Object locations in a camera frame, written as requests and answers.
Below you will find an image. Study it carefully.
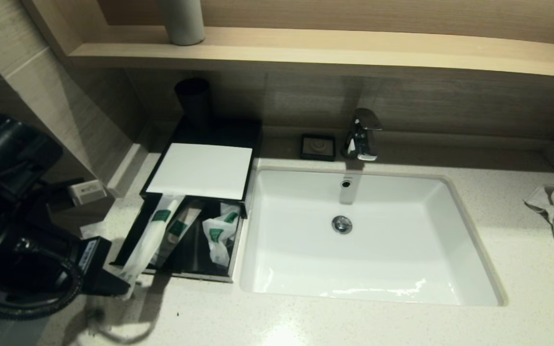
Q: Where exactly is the long clear toothbrush packet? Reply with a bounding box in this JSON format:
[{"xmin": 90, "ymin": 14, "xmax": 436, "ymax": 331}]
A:
[{"xmin": 117, "ymin": 195, "xmax": 187, "ymax": 299}]

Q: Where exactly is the black tray with white liner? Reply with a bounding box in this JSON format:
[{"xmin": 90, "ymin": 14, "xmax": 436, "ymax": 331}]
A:
[{"xmin": 113, "ymin": 195, "xmax": 245, "ymax": 283}]

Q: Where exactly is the beige grey green-label packet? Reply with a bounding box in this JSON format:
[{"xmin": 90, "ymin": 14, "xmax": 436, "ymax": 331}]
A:
[{"xmin": 154, "ymin": 201, "xmax": 204, "ymax": 267}]

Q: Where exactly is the small clear green-label packet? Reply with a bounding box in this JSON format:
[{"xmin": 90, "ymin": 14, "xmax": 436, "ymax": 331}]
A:
[{"xmin": 202, "ymin": 216, "xmax": 237, "ymax": 267}]

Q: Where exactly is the clear green-print packet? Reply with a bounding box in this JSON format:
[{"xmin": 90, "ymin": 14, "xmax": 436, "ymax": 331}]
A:
[{"xmin": 219, "ymin": 202, "xmax": 242, "ymax": 226}]

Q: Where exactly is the black amenity box housing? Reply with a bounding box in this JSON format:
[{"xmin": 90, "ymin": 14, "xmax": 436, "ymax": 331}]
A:
[{"xmin": 140, "ymin": 118, "xmax": 263, "ymax": 219}]

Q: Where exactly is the black cup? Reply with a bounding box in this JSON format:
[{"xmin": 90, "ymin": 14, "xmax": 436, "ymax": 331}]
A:
[{"xmin": 175, "ymin": 78, "xmax": 213, "ymax": 126}]

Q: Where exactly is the chrome drain stopper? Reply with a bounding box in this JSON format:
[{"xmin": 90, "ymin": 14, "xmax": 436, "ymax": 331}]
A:
[{"xmin": 331, "ymin": 215, "xmax": 353, "ymax": 235}]

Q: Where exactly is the black square soap dish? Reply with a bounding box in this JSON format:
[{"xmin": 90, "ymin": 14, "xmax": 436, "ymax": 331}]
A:
[{"xmin": 300, "ymin": 134, "xmax": 337, "ymax": 162}]

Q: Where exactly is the grey cylindrical cup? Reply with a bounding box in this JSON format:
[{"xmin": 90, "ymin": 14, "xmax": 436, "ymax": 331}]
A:
[{"xmin": 158, "ymin": 0, "xmax": 206, "ymax": 47}]

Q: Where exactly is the chrome faucet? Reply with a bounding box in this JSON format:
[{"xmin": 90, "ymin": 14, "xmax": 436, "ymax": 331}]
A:
[{"xmin": 342, "ymin": 108, "xmax": 383, "ymax": 162}]

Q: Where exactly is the white ceramic sink basin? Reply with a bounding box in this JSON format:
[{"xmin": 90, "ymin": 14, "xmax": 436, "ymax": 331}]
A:
[{"xmin": 239, "ymin": 166, "xmax": 507, "ymax": 307}]

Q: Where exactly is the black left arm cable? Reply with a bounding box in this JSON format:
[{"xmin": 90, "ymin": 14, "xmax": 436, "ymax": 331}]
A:
[{"xmin": 0, "ymin": 247, "xmax": 86, "ymax": 320}]

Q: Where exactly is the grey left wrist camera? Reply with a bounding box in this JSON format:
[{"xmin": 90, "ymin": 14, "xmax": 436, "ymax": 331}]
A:
[{"xmin": 68, "ymin": 179, "xmax": 108, "ymax": 207}]

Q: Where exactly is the light wooden wall shelf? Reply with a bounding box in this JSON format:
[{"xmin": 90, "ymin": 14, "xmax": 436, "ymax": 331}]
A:
[{"xmin": 68, "ymin": 26, "xmax": 554, "ymax": 81}]

